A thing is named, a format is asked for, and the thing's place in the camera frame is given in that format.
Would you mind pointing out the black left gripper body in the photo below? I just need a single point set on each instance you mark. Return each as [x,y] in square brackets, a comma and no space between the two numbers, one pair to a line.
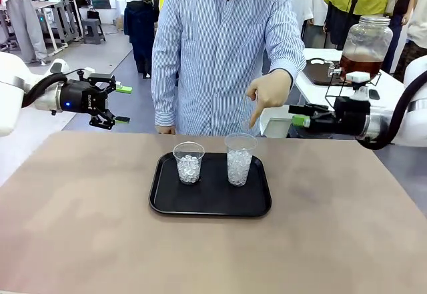
[80,97]

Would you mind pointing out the short clear iced cup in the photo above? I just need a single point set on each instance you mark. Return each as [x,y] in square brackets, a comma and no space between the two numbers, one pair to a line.
[188,174]

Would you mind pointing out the white standing desk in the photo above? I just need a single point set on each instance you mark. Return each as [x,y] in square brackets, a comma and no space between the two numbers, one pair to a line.
[50,4]

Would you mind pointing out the black plastic serving tray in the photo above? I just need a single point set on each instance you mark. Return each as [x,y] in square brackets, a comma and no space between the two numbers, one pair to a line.
[213,200]

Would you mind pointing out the mannequin in white coat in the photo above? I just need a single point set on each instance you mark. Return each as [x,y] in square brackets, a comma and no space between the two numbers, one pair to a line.
[313,0]

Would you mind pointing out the white side table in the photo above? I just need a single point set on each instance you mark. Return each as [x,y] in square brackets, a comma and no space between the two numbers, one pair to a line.
[310,89]

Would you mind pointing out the glass tea dispenser jar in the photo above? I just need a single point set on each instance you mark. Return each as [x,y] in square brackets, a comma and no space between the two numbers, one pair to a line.
[367,47]

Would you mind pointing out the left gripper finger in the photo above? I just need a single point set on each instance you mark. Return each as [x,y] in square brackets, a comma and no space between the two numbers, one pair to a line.
[106,80]
[105,119]

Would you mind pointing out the person's left forearm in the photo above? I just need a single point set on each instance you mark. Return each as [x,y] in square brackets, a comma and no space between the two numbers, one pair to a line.
[290,54]

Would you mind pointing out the grey plastic stool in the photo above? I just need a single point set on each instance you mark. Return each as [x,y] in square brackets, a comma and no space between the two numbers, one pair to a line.
[93,30]

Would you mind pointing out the person's left hand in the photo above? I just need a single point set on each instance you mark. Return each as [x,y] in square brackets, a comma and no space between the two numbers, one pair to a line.
[272,90]

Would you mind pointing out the person's right hand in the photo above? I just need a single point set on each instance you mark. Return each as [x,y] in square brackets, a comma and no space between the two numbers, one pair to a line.
[165,130]

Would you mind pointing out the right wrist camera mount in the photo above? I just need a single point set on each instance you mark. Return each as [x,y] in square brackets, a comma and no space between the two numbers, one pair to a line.
[357,77]

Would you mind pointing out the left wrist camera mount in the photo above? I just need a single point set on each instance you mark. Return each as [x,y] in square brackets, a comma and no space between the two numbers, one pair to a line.
[89,71]

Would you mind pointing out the person's right forearm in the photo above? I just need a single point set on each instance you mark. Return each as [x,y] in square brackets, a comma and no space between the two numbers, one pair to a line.
[165,90]

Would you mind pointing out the black bag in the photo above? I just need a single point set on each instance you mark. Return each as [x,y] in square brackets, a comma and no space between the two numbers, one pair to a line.
[94,14]

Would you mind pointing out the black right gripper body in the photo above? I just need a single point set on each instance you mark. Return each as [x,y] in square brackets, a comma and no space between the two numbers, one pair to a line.
[352,115]

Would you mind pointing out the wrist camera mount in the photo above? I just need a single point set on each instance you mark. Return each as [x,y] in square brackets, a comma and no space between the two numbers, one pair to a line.
[357,77]
[89,71]

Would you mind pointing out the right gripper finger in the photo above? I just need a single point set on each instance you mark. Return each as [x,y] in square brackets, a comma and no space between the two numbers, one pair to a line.
[313,110]
[320,123]

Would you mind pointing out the mannequin in beige top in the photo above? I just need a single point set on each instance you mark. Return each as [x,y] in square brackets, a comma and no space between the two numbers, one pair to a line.
[420,24]

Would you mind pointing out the tall clear iced cup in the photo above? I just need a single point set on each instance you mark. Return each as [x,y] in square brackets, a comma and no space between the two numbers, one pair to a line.
[238,170]

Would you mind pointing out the person in striped shirt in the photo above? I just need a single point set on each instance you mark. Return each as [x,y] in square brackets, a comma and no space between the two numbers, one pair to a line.
[217,57]

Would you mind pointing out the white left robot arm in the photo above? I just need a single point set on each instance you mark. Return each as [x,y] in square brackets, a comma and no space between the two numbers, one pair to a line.
[6,107]

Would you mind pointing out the mannequin white shirt navy trousers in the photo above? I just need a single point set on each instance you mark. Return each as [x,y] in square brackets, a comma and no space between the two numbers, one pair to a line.
[140,27]

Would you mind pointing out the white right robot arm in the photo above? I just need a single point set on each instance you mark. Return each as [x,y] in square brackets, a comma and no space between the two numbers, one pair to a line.
[417,127]

